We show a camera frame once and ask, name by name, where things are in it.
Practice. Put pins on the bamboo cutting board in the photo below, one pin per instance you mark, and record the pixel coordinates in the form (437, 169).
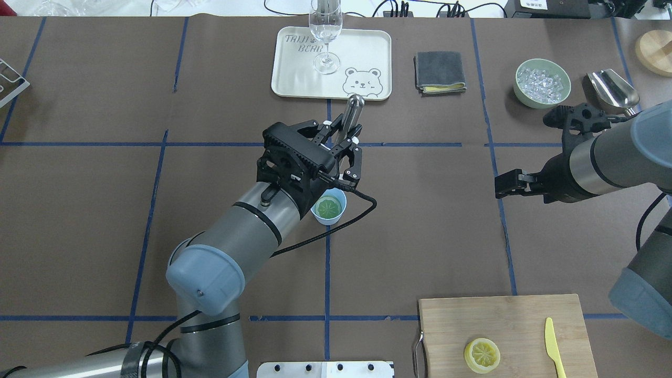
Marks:
(515, 324)

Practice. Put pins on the light blue plastic cup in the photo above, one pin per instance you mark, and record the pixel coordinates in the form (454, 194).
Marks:
(340, 195)

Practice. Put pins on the steel ice scoop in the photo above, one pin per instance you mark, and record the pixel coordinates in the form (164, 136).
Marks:
(615, 94)

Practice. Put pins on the wooden cup tree stand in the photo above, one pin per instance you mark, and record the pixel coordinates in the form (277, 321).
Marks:
(653, 50)

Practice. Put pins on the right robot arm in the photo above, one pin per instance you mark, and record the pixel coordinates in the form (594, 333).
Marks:
(591, 217)

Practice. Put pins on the white wire cup rack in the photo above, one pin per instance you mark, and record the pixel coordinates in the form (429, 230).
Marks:
(12, 83)

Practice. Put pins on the green bowl of ice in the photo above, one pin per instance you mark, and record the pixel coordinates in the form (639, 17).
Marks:
(541, 84)

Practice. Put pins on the grey folded cloth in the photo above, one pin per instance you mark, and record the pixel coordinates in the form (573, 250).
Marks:
(439, 72)

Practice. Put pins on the yellow plastic knife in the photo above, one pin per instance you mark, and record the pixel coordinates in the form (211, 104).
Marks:
(552, 347)

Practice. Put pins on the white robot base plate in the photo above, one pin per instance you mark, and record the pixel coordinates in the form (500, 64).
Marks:
(327, 369)

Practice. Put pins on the yellow lemon slice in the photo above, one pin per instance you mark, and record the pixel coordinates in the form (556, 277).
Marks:
(482, 355)

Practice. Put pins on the steel muddler black tip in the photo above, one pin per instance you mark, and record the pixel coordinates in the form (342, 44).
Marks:
(350, 118)

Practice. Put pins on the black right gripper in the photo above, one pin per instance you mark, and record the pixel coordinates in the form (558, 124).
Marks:
(555, 179)

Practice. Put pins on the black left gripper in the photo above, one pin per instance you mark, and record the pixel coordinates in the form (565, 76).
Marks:
(350, 164)

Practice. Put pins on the clear wine glass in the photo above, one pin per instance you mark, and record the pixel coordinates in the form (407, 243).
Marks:
(325, 23)

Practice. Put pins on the cream bear serving tray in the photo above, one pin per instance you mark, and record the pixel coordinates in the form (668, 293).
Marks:
(360, 63)

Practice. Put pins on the green lime slice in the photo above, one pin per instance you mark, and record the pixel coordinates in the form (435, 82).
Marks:
(328, 207)

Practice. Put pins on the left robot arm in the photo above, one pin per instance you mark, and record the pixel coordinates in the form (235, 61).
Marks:
(209, 271)

